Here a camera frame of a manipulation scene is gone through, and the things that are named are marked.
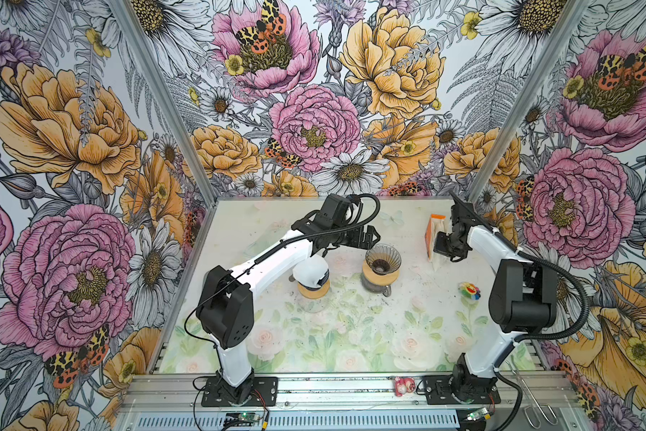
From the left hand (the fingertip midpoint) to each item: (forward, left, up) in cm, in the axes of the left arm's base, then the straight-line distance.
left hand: (365, 243), depth 83 cm
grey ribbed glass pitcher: (-9, -7, -13) cm, 17 cm away
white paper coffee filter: (-7, +17, -4) cm, 19 cm away
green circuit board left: (-41, +32, -20) cm, 56 cm away
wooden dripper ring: (-7, -4, -9) cm, 12 cm away
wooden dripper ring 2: (-13, +15, -8) cm, 21 cm away
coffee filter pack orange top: (+15, -28, -9) cm, 33 cm away
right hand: (+3, -28, -12) cm, 31 cm away
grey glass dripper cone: (0, -7, -8) cm, 10 cm away
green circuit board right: (-41, -28, -20) cm, 54 cm away
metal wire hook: (-34, -42, -19) cm, 57 cm away
